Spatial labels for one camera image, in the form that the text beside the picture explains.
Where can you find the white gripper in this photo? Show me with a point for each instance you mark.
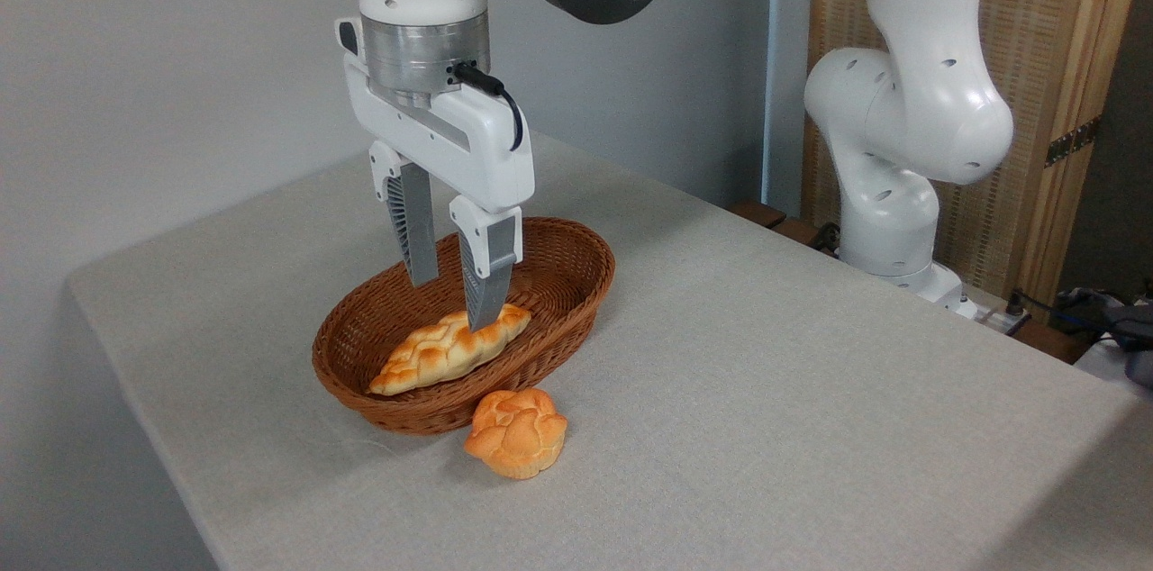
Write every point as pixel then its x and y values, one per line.
pixel 468 139

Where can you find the round orange bread roll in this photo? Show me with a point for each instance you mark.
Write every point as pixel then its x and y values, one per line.
pixel 518 436

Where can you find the long braided bread loaf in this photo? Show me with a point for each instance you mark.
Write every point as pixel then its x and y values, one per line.
pixel 432 359

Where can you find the brown wicker oval basket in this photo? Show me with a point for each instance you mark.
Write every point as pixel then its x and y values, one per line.
pixel 558 283

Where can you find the grey tablecloth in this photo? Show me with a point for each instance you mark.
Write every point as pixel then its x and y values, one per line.
pixel 766 418

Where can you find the white vertical pipe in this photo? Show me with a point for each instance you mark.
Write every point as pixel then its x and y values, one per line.
pixel 772 58

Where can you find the white power strip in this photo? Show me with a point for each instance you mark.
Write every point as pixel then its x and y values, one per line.
pixel 1000 319

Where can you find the dark metal screen hinge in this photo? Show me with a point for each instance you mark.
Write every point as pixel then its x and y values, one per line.
pixel 1072 141

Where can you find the wooden rattan folding screen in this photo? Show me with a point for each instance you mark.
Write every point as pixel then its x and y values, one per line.
pixel 1036 13

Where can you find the dark grey bag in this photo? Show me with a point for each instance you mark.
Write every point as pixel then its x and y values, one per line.
pixel 1126 332

